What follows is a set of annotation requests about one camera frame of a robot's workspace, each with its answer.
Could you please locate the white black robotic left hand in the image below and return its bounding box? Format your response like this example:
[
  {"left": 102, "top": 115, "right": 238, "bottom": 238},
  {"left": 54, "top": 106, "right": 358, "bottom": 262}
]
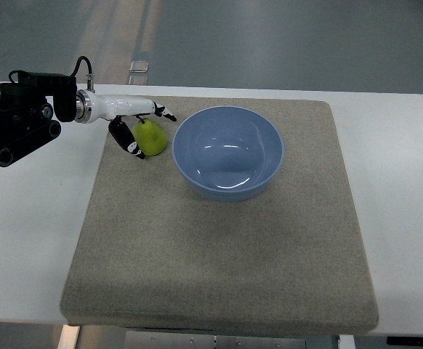
[{"left": 75, "top": 90, "right": 177, "bottom": 159}]

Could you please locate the green pear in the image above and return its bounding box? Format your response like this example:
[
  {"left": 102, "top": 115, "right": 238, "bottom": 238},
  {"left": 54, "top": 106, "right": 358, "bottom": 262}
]
[{"left": 132, "top": 116, "right": 168, "bottom": 156}]

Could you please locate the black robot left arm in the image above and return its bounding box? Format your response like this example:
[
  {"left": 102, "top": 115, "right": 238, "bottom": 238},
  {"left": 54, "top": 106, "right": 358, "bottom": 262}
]
[{"left": 0, "top": 70, "right": 77, "bottom": 167}]

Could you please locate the blue ceramic bowl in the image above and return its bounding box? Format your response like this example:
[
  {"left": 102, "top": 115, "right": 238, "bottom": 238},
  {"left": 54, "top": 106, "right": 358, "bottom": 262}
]
[{"left": 172, "top": 106, "right": 284, "bottom": 202}]

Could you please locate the metal floor plate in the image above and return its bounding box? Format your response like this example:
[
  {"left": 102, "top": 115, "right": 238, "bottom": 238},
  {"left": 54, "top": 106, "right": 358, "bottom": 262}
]
[{"left": 128, "top": 60, "right": 149, "bottom": 85}]

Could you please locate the grey felt mat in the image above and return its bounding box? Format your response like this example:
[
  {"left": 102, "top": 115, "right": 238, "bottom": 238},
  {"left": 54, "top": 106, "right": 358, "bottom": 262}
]
[{"left": 60, "top": 99, "right": 379, "bottom": 337}]

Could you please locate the white table leg left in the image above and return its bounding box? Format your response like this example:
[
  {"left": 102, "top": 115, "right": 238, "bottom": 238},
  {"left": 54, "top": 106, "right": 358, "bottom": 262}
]
[{"left": 57, "top": 325, "right": 80, "bottom": 349}]

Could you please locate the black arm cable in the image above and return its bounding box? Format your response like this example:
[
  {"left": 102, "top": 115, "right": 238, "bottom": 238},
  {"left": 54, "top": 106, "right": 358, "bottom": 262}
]
[{"left": 7, "top": 55, "right": 96, "bottom": 92}]

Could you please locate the metal under-table bracket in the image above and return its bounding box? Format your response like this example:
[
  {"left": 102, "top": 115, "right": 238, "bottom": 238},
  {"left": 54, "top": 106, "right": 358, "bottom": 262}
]
[{"left": 124, "top": 331, "right": 307, "bottom": 349}]

